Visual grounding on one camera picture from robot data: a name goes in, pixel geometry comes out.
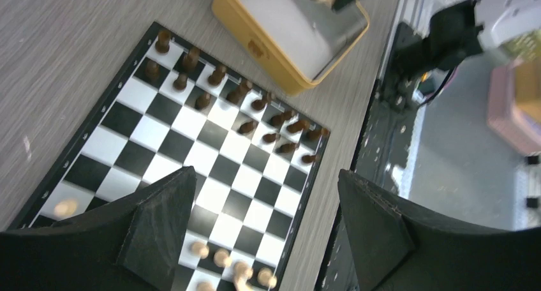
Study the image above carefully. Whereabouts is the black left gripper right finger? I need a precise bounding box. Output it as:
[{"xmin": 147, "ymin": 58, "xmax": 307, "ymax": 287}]
[{"xmin": 337, "ymin": 170, "xmax": 540, "ymax": 290}]

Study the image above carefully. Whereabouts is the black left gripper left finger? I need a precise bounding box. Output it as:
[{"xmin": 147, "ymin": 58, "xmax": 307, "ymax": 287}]
[{"xmin": 1, "ymin": 167, "xmax": 196, "ymax": 290}]

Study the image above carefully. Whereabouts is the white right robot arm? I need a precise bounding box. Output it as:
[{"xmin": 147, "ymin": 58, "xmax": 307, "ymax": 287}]
[{"xmin": 390, "ymin": 0, "xmax": 540, "ymax": 78}]

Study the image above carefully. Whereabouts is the black and white chessboard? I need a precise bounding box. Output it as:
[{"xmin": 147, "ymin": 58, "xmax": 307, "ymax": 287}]
[{"xmin": 11, "ymin": 22, "xmax": 330, "ymax": 290}]

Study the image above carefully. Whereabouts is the gold square metal tin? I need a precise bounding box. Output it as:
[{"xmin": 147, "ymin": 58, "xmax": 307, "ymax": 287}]
[{"xmin": 212, "ymin": 0, "xmax": 370, "ymax": 96}]

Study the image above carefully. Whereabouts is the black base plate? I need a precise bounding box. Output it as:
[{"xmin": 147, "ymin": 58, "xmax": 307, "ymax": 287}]
[{"xmin": 315, "ymin": 22, "xmax": 427, "ymax": 291}]

